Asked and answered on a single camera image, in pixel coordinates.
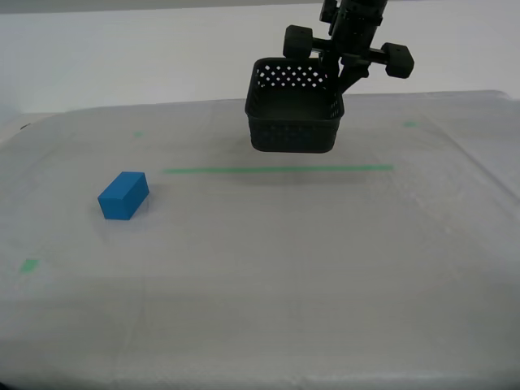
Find blue rectangular block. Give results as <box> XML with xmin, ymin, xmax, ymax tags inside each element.
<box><xmin>97</xmin><ymin>171</ymin><xmax>150</xmax><ymax>221</ymax></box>

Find black perforated plastic basket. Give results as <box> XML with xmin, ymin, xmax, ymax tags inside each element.
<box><xmin>245</xmin><ymin>57</ymin><xmax>347</xmax><ymax>154</ymax></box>

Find long green tape strip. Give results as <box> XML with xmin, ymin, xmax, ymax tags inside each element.
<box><xmin>162</xmin><ymin>164</ymin><xmax>394</xmax><ymax>176</ymax></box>

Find white table cover sheet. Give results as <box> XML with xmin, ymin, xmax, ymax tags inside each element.
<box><xmin>0</xmin><ymin>89</ymin><xmax>520</xmax><ymax>390</ymax></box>

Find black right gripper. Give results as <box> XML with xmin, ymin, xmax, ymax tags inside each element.
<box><xmin>282</xmin><ymin>24</ymin><xmax>416</xmax><ymax>96</ymax></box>

